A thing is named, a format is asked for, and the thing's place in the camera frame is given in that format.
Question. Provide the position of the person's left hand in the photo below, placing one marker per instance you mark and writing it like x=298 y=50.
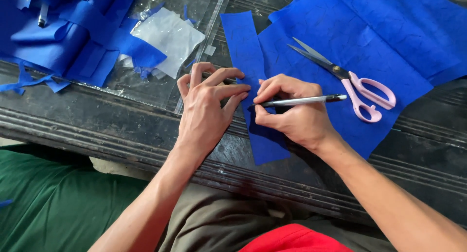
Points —
x=202 y=117

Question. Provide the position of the person's right hand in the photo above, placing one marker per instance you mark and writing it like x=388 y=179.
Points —
x=302 y=117

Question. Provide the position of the silver black ballpoint pen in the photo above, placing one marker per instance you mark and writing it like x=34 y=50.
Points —
x=310 y=99

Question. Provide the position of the blue paper strip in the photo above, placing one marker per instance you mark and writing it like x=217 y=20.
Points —
x=244 y=47

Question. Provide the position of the clear plastic bag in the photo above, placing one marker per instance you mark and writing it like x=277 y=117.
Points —
x=146 y=87

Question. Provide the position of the small translucent paper piece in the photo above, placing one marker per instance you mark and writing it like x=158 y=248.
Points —
x=210 y=50

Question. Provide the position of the white tissue paper piece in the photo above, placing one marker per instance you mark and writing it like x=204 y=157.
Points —
x=171 y=40

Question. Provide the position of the person's khaki trousers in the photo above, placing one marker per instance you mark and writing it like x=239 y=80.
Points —
x=219 y=222

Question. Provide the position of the large blue paper sheet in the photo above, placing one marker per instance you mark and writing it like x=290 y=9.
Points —
x=383 y=36

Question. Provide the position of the person's red shirt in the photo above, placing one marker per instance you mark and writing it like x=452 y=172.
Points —
x=295 y=241

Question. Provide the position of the heap of blue paper scraps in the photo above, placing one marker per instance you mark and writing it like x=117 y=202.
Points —
x=54 y=36

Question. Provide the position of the green cloth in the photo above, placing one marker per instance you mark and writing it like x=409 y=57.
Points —
x=54 y=201

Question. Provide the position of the silver marker pen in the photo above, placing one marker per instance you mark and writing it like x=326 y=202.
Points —
x=43 y=16

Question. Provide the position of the small blue paper scrap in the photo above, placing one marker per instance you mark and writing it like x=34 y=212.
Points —
x=5 y=203

